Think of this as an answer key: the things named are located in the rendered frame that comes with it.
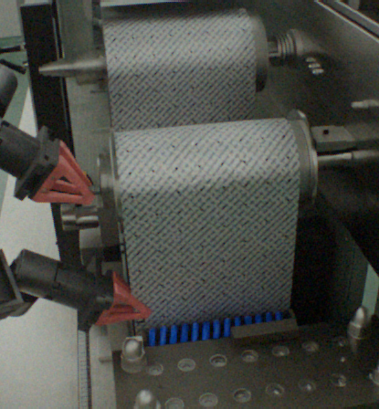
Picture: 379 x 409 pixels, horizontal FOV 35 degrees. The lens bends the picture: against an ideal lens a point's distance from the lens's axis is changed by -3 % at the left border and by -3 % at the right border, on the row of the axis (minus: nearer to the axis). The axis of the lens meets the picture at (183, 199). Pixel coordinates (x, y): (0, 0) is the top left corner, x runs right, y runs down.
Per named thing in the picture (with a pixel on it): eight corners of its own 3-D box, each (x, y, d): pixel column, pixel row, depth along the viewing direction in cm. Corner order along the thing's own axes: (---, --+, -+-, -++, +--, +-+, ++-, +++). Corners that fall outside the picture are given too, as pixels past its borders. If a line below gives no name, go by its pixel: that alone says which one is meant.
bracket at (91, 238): (95, 341, 105) (70, 192, 89) (131, 338, 106) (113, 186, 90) (96, 362, 101) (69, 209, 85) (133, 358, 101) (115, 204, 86)
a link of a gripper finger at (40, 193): (78, 228, 79) (16, 194, 75) (78, 200, 85) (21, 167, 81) (108, 190, 77) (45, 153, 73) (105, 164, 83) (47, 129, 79)
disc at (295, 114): (278, 172, 96) (286, 89, 86) (281, 172, 96) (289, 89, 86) (306, 235, 84) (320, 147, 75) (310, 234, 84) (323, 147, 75)
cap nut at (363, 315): (342, 324, 88) (346, 301, 85) (365, 320, 88) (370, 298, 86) (352, 340, 85) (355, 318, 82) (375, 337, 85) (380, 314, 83)
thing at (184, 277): (136, 337, 90) (124, 235, 81) (288, 317, 93) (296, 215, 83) (136, 339, 90) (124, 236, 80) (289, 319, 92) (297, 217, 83)
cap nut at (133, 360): (120, 355, 84) (116, 332, 82) (145, 352, 85) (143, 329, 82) (121, 374, 81) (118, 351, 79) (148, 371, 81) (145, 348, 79)
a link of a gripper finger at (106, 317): (141, 340, 87) (80, 321, 83) (136, 309, 93) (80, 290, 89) (163, 307, 84) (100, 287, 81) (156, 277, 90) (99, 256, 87)
